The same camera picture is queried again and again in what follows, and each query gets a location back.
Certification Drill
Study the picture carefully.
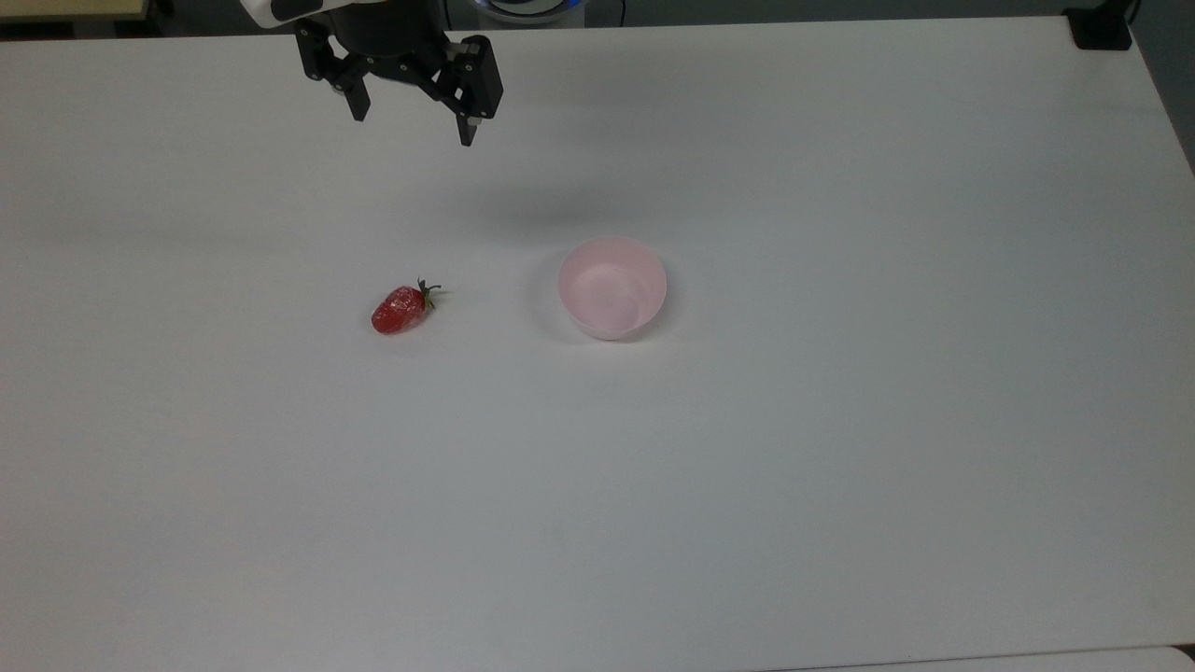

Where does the red plastic strawberry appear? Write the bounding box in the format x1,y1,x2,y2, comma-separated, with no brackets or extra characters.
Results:
371,278,443,336

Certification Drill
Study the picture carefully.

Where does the pink plastic bowl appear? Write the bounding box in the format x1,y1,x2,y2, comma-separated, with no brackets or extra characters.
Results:
557,235,669,343

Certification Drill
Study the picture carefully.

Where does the beige wooden desk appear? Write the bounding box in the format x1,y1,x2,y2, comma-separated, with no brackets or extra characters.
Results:
0,0,151,22

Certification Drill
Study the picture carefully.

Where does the black table clamp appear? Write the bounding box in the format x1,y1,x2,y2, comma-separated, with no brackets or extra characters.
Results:
1062,4,1136,52

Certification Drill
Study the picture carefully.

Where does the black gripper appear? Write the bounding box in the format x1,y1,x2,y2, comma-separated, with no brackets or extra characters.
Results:
294,0,506,148

